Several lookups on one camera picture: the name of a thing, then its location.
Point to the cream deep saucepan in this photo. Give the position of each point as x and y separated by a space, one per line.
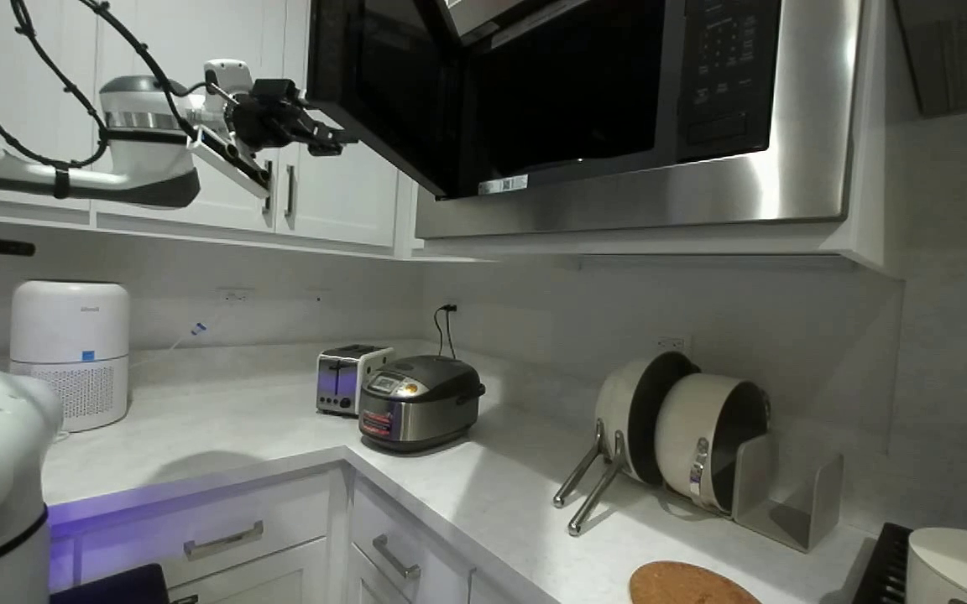
707 441

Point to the white toaster with black dots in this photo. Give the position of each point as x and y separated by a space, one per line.
336 382

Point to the white air purifier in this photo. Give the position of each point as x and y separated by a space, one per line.
69 356

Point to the stainless steel microwave body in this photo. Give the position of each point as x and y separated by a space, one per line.
730 188

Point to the dark blue fabric object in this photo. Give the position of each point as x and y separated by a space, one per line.
117 589

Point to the narrow white upper cabinet door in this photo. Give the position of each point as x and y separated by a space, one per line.
344 202

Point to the wide white upper cabinet door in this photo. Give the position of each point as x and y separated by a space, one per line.
227 207

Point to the black gas cooktop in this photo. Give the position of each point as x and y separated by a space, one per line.
884 572

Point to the round cork trivet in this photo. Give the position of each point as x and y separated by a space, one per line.
690 584

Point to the long white drawer front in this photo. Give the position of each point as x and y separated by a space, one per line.
136 521

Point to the silver rice cooker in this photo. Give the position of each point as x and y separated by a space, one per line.
421 404

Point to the black glass microwave door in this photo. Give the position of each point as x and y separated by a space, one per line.
385 77

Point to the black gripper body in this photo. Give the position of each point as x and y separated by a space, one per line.
269 112

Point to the metal pan rack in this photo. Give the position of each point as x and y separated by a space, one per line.
806 504

